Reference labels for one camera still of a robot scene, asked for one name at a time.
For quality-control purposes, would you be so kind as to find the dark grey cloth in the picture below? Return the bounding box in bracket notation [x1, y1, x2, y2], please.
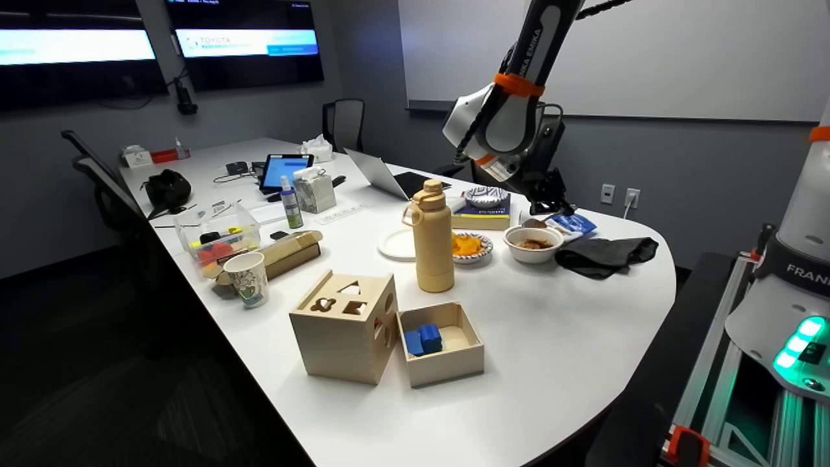
[556, 235, 658, 279]

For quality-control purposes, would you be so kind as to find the black laptop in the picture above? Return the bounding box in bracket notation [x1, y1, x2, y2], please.
[344, 151, 426, 200]

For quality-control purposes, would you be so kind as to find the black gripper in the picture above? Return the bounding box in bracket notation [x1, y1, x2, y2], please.
[527, 168, 572, 216]

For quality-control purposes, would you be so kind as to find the tan water bottle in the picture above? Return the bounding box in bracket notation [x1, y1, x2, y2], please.
[405, 178, 453, 292]

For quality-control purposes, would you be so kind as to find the white patterned paper plate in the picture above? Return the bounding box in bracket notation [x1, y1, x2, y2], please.
[462, 187, 508, 208]

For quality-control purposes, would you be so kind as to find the patterned plate with orange snacks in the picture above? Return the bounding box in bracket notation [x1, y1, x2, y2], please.
[452, 233, 492, 264]

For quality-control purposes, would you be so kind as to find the wooden shape sorter cube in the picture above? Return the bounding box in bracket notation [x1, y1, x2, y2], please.
[291, 270, 399, 383]

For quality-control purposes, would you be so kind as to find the tablet with blue screen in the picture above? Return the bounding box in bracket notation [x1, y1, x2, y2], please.
[259, 153, 314, 192]

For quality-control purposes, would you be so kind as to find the clear plastic container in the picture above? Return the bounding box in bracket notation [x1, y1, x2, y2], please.
[176, 205, 259, 277]

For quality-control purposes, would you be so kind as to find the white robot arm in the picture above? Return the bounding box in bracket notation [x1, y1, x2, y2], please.
[443, 0, 626, 216]

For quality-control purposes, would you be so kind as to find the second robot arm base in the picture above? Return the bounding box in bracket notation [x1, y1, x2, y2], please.
[658, 108, 830, 467]

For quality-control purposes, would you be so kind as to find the open wooden tray box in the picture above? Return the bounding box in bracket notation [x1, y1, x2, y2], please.
[396, 300, 484, 386]

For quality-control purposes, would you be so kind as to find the black office chair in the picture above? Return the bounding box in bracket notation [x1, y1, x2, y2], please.
[321, 98, 365, 151]

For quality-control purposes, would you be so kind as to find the blue snack bag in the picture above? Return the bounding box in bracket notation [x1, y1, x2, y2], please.
[549, 213, 596, 238]

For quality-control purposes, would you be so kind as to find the wooden rolling block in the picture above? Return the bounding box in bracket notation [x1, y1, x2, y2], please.
[261, 231, 321, 277]

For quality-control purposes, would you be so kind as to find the white bowl of crackers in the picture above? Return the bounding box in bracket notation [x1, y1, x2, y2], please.
[505, 225, 563, 264]

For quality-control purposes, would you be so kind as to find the white tissue box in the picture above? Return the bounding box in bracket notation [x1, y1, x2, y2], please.
[294, 168, 336, 213]

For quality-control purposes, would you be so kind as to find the blue and yellow book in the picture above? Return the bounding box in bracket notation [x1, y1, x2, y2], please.
[452, 201, 511, 231]

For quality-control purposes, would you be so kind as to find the blue wooden block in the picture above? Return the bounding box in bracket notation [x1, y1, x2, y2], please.
[405, 323, 443, 355]

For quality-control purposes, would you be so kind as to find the small spray bottle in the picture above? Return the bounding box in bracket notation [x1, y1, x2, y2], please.
[279, 177, 304, 229]

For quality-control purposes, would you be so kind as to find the black headphones bag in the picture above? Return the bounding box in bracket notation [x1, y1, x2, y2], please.
[146, 168, 192, 216]

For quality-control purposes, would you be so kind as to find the empty white plate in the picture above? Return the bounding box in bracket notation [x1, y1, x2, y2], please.
[378, 229, 416, 261]

